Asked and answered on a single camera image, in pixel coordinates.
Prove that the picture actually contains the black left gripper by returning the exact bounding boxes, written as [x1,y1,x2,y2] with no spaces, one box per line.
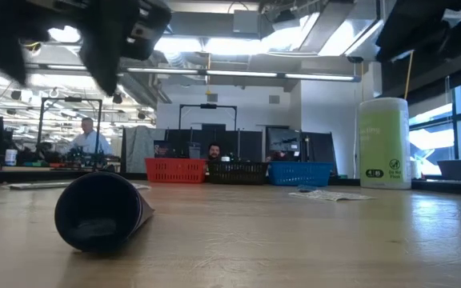
[0,0,173,95]

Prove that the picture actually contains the standing person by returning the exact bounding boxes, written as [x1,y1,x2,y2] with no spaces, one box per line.
[68,117,114,157]

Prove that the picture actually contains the white cup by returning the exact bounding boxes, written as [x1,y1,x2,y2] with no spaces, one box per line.
[4,148,18,167]

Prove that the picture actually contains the grey cloth panel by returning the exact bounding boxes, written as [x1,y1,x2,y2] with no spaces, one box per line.
[122,126,166,174]

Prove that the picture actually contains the long ceiling light bar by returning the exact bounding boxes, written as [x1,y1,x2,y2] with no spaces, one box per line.
[0,60,362,83]

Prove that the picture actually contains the red plastic bin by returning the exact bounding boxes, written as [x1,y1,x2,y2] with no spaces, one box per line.
[145,157,208,184]

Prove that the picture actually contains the seated person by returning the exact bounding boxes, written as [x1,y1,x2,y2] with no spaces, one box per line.
[206,142,224,162]
[268,150,291,162]

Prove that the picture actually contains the grey ceiling box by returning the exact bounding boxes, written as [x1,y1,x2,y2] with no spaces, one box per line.
[232,10,260,35]

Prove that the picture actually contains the black partition panel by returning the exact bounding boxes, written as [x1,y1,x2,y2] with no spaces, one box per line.
[165,127,264,163]
[301,131,338,177]

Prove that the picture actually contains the black plastic bin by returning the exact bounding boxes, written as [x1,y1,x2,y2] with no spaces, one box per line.
[206,161,271,186]

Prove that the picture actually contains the black background monitor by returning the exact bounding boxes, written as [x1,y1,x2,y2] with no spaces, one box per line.
[266,126,303,162]

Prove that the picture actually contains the blue plastic bin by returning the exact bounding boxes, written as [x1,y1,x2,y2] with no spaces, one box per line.
[267,161,335,187]

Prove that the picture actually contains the green white wipes canister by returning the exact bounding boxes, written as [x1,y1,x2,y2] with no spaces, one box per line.
[357,97,412,190]

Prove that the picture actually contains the black background gantry frame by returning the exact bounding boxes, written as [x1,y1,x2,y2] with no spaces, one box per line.
[38,97,104,171]
[178,102,239,131]

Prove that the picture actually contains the black aluminium table frame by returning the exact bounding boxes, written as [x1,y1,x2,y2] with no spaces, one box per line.
[0,166,461,198]

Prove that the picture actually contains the hanging yellow cable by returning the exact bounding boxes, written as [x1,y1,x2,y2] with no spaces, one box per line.
[404,50,415,100]

